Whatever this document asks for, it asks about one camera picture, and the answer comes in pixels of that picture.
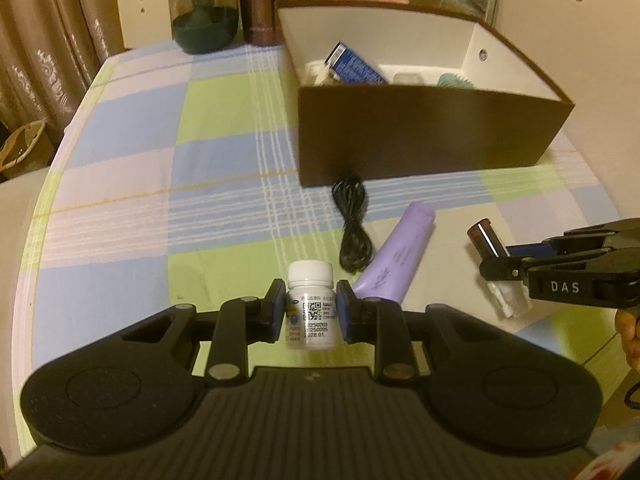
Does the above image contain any small white pill bottle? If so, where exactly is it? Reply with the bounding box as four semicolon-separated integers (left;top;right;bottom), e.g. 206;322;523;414
285;260;338;351

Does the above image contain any brown cardboard storage box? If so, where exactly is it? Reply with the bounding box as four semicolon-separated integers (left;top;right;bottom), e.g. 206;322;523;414
278;0;574;186

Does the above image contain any patterned brown curtain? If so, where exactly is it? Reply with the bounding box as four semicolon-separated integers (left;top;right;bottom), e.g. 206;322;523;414
1;0;125;143

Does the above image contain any mint green handheld fan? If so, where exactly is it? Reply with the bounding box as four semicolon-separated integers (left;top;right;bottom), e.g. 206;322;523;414
436;73;474;90

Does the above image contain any checkered tablecloth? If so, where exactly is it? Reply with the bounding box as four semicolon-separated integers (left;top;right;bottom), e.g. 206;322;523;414
11;43;617;392

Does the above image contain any brown metal canister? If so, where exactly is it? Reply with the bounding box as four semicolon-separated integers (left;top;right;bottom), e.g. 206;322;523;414
240;0;277;47

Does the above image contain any brown cap spray bottle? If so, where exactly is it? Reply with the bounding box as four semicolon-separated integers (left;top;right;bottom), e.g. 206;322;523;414
466;218;532;318

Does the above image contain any dark green glass jar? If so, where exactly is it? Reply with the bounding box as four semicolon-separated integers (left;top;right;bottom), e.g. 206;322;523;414
169;0;240;55

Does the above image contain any black cable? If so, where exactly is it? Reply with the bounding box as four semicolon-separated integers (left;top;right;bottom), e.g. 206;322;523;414
331;174;376;276

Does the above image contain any wicker basket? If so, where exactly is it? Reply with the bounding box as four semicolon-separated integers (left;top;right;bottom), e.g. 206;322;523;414
1;120;54;179

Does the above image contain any person's right hand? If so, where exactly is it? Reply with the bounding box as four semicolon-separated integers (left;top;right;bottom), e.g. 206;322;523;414
615;310;640;370

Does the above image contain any blue white medicine box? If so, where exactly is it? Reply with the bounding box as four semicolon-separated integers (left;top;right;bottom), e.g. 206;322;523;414
324;42;388;84

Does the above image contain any purple lotion tube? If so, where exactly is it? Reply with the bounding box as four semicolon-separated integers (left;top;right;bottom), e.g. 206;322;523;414
352;202;436;304

